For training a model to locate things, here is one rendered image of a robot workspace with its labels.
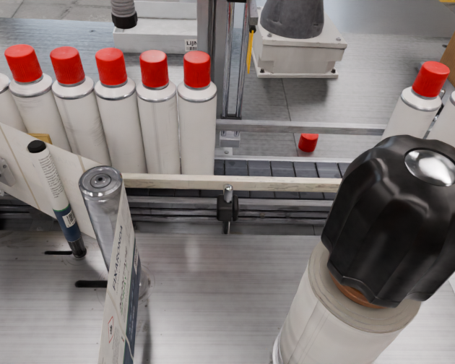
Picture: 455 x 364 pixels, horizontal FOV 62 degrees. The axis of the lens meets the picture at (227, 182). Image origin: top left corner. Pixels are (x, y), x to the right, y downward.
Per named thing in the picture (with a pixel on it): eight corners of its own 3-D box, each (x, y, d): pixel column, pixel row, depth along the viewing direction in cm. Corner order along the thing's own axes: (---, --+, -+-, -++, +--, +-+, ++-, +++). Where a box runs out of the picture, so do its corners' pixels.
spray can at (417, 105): (368, 192, 60) (424, 77, 45) (360, 169, 64) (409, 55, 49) (401, 193, 60) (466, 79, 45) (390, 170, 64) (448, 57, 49)
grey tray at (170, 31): (115, 52, 96) (112, 32, 93) (126, 18, 110) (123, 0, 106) (222, 54, 98) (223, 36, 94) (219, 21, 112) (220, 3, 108)
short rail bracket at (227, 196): (214, 247, 57) (217, 193, 49) (215, 230, 60) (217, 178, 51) (236, 247, 58) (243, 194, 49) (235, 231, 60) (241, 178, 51)
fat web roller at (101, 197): (106, 301, 45) (66, 197, 32) (113, 267, 49) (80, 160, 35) (144, 301, 46) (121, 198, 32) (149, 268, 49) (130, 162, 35)
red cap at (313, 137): (318, 149, 74) (322, 136, 72) (303, 154, 73) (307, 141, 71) (309, 139, 76) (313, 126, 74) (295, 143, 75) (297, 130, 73)
